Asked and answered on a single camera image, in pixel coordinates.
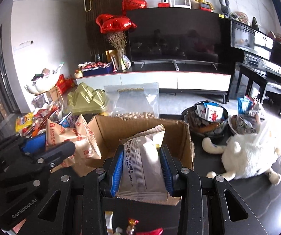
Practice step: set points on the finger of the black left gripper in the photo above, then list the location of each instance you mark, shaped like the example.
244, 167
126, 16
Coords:
47, 160

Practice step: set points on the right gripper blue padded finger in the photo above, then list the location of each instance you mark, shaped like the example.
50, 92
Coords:
35, 144
170, 172
113, 167

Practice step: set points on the silver white snack packet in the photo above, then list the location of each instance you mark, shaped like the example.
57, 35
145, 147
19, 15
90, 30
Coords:
142, 179

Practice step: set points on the yellow snack packet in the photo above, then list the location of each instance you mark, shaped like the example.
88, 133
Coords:
24, 122

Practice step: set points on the brown cardboard box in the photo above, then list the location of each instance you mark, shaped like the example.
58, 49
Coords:
109, 131

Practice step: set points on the orange printed paper bag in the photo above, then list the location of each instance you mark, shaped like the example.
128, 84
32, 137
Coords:
81, 135

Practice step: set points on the blue printed snack cup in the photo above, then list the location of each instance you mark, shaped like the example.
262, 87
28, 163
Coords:
66, 119

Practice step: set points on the black glass snack bowl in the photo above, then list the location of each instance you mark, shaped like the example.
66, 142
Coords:
206, 119

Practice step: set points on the green gold mountain box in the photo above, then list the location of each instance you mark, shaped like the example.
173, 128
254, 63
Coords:
86, 100

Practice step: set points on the open cardboard box with bag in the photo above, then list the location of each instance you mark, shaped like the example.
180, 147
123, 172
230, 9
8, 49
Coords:
63, 85

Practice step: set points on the clear zip bag of nuts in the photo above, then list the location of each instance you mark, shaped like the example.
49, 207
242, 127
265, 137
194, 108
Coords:
133, 101

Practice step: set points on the white shell snack bowl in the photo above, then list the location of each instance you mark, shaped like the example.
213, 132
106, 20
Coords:
43, 82

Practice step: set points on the white plush sheep toy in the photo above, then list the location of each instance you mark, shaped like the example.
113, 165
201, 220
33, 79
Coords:
247, 155

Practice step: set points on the small glass bowl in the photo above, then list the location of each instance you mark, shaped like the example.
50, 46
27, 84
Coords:
244, 124

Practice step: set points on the white tv cabinet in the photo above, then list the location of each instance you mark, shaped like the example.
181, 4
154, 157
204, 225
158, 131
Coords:
195, 82

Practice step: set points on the blue tray of candies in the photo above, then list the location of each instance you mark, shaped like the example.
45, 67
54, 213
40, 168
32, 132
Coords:
94, 69

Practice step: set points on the blue snack packet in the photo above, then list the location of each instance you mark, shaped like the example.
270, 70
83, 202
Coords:
244, 105

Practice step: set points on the dried flowers in vase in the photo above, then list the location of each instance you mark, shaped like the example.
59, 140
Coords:
118, 41

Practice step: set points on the large black television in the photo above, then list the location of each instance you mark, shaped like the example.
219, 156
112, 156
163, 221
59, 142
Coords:
191, 38

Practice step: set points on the black piano bench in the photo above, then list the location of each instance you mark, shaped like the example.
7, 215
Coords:
264, 87

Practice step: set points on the red heart balloon lower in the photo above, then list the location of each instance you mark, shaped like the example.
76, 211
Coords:
114, 23

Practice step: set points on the red heart balloon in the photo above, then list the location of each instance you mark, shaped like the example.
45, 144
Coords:
114, 23
128, 5

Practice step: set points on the black upright piano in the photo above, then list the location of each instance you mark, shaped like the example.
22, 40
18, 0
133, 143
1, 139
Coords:
257, 57

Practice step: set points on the red heart balloon upper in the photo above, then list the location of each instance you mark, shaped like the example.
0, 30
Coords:
128, 5

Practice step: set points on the grey bunny plush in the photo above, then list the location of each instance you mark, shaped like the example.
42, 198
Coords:
225, 7

